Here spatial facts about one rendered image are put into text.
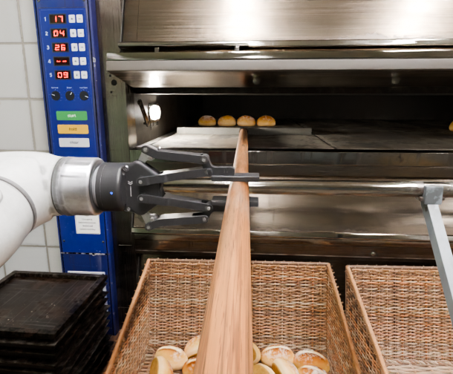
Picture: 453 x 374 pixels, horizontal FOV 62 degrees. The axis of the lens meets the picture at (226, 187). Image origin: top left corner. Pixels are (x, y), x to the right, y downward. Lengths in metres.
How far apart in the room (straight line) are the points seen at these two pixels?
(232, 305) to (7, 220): 0.35
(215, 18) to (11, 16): 0.57
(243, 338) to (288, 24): 0.96
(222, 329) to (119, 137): 0.99
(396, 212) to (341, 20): 0.56
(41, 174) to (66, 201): 0.05
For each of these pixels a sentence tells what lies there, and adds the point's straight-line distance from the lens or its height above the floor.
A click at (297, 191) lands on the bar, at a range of 0.74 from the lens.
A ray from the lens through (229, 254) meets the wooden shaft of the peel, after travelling 0.30.
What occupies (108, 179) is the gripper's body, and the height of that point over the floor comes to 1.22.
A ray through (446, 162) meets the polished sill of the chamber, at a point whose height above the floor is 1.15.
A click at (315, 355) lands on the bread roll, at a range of 1.16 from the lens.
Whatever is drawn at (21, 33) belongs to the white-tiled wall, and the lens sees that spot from 1.28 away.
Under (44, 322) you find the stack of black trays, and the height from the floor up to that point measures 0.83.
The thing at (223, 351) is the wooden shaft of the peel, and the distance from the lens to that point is 0.20.
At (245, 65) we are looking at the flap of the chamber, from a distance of 0.94.
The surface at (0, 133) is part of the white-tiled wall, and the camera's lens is 1.33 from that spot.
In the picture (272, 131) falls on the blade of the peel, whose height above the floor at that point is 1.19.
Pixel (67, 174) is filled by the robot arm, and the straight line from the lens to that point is 0.59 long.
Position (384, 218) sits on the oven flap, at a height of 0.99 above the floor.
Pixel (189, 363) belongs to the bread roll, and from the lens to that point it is 1.12.
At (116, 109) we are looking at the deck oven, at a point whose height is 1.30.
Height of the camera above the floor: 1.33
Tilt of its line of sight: 13 degrees down
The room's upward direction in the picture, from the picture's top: straight up
